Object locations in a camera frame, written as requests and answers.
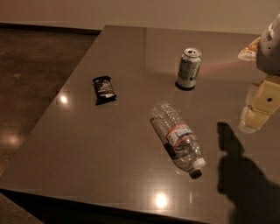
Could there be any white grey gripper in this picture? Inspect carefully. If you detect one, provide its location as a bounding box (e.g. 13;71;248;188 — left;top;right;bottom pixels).
238;14;280;134

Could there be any clear plastic water bottle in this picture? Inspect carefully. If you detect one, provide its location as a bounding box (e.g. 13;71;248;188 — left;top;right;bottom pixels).
150;101;206;173

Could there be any silver green soda can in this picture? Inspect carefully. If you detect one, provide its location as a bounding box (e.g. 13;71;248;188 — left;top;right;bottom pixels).
176;47;202;89

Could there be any black snack bar wrapper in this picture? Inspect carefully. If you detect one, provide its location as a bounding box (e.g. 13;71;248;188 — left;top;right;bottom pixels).
92;76;116;105

